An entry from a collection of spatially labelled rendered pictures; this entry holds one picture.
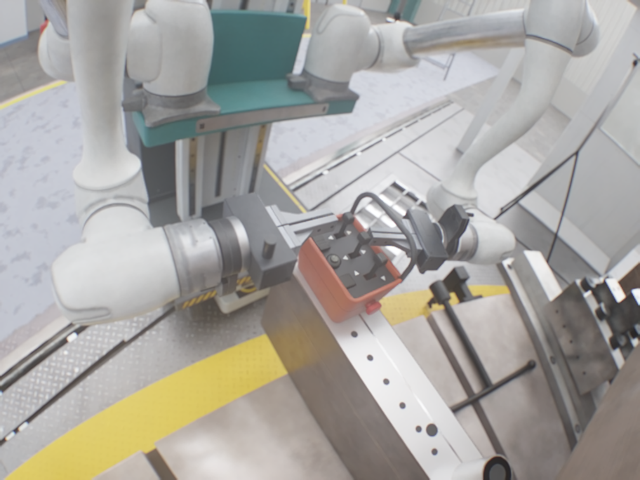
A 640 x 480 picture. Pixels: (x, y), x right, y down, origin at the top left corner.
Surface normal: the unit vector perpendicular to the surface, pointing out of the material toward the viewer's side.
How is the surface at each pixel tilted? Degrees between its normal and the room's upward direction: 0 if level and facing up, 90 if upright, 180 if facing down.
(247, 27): 90
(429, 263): 90
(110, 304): 67
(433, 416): 0
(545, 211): 37
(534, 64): 102
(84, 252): 10
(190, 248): 27
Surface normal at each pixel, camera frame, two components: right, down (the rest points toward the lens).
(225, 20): 0.59, 0.70
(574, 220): -0.59, 0.48
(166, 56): 0.07, 0.77
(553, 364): 0.26, -0.65
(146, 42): 0.22, 0.64
